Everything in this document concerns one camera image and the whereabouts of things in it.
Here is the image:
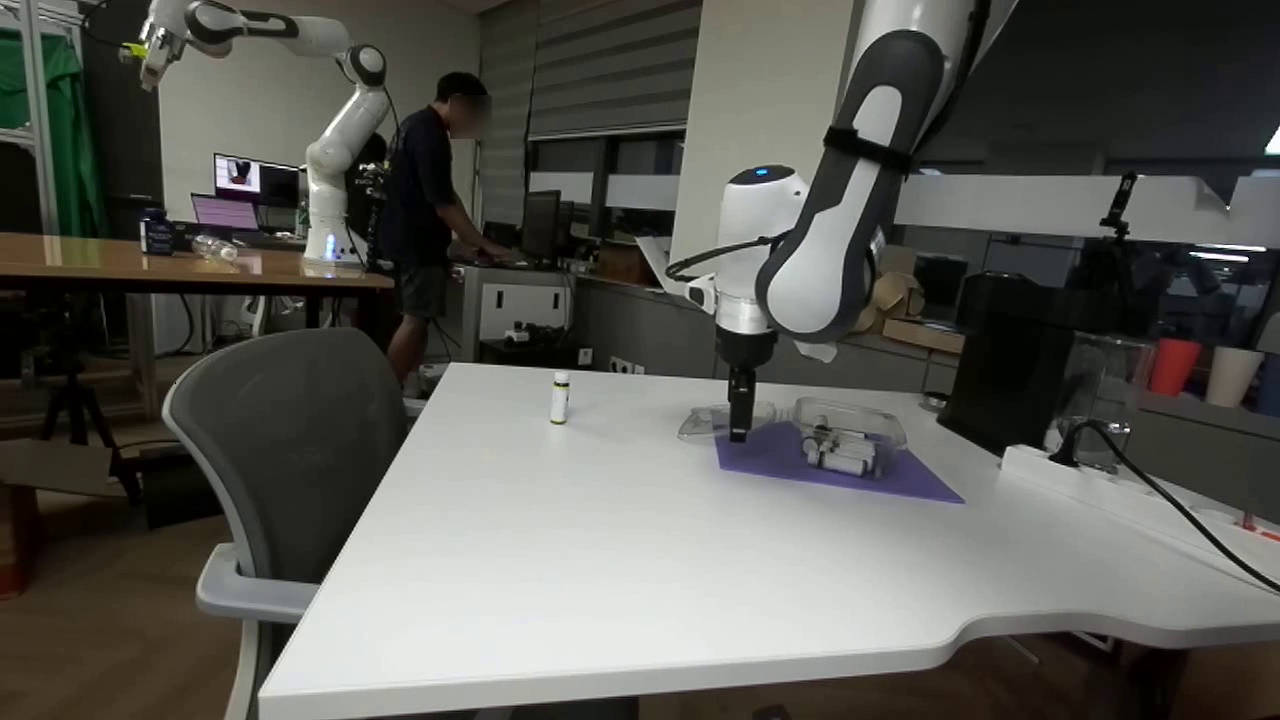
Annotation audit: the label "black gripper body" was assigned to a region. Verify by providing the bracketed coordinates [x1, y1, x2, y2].
[714, 329, 784, 404]

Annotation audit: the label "clear plastic box lid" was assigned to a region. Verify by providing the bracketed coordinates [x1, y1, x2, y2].
[673, 401, 784, 449]

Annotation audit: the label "clear plastic box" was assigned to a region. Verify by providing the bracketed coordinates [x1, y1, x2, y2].
[791, 392, 914, 481]

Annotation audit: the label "brown cardboard box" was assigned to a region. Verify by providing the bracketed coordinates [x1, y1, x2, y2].
[854, 249, 930, 339]

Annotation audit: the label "tall black box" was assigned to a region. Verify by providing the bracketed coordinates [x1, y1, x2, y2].
[938, 270, 1079, 460]

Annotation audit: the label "clear plastic water bottle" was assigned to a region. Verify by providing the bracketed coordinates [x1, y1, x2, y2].
[188, 226, 258, 269]

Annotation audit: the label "grey desk partition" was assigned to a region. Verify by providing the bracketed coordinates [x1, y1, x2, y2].
[570, 277, 967, 401]

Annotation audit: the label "purple rectangular mat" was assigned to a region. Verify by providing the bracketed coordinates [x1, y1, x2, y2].
[710, 411, 967, 507]

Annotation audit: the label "grey window blinds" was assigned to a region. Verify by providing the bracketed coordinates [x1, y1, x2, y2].
[476, 0, 710, 147]

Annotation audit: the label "person in black shirt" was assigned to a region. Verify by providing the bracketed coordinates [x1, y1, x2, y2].
[373, 68, 518, 392]

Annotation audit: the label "red cup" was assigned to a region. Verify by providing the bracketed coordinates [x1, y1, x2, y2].
[1145, 332, 1207, 401]

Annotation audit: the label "grey mesh office chair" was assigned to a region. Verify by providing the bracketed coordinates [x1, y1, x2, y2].
[157, 324, 419, 720]

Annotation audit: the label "white cup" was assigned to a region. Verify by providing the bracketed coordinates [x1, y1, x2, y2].
[1205, 339, 1269, 411]

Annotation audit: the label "lit desk monitor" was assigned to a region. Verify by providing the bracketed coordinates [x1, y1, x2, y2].
[207, 147, 307, 209]

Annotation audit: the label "laptop with purple screen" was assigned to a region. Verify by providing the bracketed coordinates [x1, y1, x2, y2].
[188, 189, 263, 237]

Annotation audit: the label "small black desk device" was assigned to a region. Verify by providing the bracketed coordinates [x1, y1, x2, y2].
[138, 209, 181, 259]

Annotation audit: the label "long wooden table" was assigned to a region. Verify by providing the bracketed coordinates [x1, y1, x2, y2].
[0, 226, 402, 404]

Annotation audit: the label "black tripod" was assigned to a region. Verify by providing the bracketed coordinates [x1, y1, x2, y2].
[37, 291, 138, 465]

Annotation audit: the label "green cloth screen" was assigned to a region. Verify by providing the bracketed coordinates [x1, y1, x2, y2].
[0, 26, 107, 244]

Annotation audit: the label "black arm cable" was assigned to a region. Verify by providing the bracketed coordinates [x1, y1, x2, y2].
[660, 226, 791, 288]

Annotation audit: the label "black clamp mount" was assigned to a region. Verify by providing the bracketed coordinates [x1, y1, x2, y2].
[1094, 164, 1145, 249]

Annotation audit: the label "black power cable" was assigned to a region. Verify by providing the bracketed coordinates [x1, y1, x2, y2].
[1043, 417, 1280, 595]

